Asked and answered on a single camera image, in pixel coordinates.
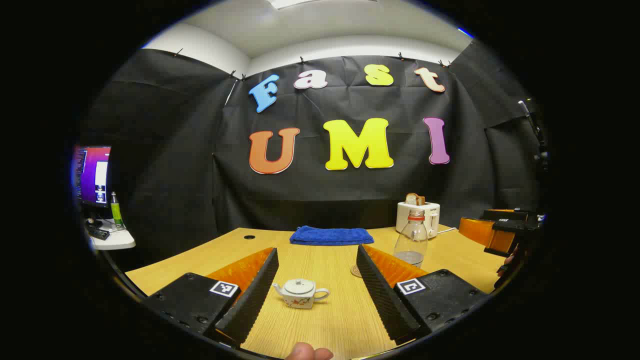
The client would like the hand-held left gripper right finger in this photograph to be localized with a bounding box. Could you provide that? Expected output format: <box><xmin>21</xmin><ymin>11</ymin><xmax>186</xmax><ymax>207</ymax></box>
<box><xmin>356</xmin><ymin>244</ymin><xmax>490</xmax><ymax>346</ymax></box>

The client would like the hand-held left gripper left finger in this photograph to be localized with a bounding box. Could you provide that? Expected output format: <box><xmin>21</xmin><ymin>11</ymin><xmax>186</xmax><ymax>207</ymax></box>
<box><xmin>142</xmin><ymin>246</ymin><xmax>280</xmax><ymax>349</ymax></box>

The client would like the white teacup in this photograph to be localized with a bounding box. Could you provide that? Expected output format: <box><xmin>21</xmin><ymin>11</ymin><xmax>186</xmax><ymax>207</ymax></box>
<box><xmin>272</xmin><ymin>278</ymin><xmax>331</xmax><ymax>310</ymax></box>

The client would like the clear plastic water bottle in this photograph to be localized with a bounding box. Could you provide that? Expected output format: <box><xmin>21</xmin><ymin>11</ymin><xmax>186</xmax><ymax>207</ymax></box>
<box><xmin>393</xmin><ymin>209</ymin><xmax>429</xmax><ymax>268</ymax></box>

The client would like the green bottle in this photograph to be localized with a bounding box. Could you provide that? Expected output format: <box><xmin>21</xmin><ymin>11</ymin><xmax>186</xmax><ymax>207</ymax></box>
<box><xmin>110</xmin><ymin>191</ymin><xmax>124</xmax><ymax>228</ymax></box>

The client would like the white toaster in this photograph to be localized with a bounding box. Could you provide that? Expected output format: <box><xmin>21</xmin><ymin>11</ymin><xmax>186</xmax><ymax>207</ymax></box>
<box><xmin>396</xmin><ymin>201</ymin><xmax>441</xmax><ymax>239</ymax></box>

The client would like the folded blue towel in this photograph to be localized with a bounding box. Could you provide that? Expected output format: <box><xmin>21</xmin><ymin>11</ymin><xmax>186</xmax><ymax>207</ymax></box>
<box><xmin>289</xmin><ymin>225</ymin><xmax>375</xmax><ymax>246</ymax></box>

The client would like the white side table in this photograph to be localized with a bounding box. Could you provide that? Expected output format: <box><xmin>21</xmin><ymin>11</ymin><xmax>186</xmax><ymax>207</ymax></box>
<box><xmin>85</xmin><ymin>220</ymin><xmax>136</xmax><ymax>251</ymax></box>

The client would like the black backdrop cloth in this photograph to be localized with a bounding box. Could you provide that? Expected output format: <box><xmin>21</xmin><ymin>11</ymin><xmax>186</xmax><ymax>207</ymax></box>
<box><xmin>80</xmin><ymin>40</ymin><xmax>548</xmax><ymax>273</ymax></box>

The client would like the computer monitor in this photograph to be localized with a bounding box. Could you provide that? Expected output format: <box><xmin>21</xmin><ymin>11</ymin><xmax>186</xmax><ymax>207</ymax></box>
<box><xmin>74</xmin><ymin>145</ymin><xmax>112</xmax><ymax>208</ymax></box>

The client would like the ceiling light panel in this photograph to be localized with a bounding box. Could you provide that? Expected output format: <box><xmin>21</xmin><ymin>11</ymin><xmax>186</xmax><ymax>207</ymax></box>
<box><xmin>267</xmin><ymin>0</ymin><xmax>321</xmax><ymax>10</ymax></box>

